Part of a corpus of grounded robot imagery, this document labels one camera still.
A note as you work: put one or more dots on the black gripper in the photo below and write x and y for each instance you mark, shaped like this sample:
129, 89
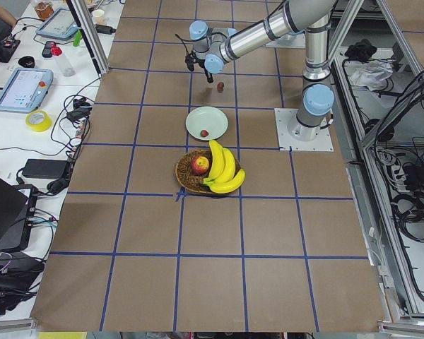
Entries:
205, 70

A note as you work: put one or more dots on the red strawberry of pair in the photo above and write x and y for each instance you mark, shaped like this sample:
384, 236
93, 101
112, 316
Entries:
220, 87

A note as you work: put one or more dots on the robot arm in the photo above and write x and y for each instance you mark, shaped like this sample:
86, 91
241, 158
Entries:
250, 88

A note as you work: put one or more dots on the light green plate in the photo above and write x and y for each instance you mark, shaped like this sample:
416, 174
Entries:
206, 118

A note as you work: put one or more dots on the red apple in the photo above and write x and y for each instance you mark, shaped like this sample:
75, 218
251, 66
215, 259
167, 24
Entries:
200, 165

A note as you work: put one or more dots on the brown wicker basket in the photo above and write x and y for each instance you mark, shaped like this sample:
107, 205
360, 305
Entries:
188, 179

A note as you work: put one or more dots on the yellow banana bunch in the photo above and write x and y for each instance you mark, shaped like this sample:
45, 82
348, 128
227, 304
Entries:
223, 178

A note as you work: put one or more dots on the white paper cup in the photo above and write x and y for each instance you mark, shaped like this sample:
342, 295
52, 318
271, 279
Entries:
98, 16

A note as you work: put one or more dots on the white squeeze bottle red cap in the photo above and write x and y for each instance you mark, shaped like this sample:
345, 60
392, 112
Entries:
62, 61

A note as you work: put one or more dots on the far teach pendant tablet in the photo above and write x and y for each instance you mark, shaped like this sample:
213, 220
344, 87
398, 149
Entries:
60, 25

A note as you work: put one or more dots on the teach pendant tablet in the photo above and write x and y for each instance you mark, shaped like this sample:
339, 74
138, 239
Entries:
60, 25
25, 90

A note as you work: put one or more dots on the black phone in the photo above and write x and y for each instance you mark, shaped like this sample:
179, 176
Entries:
47, 49

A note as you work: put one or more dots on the yellow tape roll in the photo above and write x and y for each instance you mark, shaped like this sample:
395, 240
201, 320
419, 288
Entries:
38, 121

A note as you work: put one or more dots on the black round cap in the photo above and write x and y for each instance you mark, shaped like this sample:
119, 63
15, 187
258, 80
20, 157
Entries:
27, 62

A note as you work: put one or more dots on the near teach pendant tablet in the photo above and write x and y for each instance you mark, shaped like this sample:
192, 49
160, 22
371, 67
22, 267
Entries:
25, 90

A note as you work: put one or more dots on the black power adapter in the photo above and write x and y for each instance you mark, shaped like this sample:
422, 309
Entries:
45, 169

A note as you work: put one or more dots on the black laptop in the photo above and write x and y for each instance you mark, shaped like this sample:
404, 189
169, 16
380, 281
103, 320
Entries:
17, 204

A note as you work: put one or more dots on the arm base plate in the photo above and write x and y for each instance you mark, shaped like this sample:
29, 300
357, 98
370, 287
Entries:
293, 136

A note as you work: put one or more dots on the aluminium frame post right side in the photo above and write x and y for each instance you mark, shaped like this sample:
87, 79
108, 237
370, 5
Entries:
85, 24

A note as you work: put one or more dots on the aluminium side frame rail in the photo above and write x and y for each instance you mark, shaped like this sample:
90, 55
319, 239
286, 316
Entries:
379, 112

